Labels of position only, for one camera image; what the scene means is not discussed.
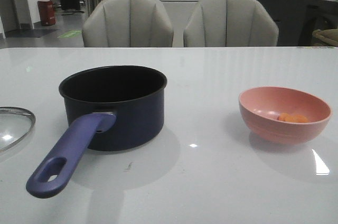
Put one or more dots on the pink bowl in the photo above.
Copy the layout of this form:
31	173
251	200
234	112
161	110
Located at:
261	106

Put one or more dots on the orange ham slices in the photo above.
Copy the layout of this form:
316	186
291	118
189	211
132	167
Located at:
295	118

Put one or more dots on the glass lid blue knob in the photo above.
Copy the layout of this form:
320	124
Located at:
16	123

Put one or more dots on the dark blue saucepan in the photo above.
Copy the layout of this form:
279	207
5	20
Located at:
112	108

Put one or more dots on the left grey chair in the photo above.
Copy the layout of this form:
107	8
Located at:
128	24

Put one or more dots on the grey chair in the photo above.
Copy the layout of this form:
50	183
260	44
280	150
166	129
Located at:
230	23
128	24

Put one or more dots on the right grey chair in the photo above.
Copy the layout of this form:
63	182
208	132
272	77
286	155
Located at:
230	23

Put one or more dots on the red trash bin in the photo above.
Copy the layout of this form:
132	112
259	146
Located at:
46	12

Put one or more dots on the dark side table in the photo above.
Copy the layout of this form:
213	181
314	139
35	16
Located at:
319	15

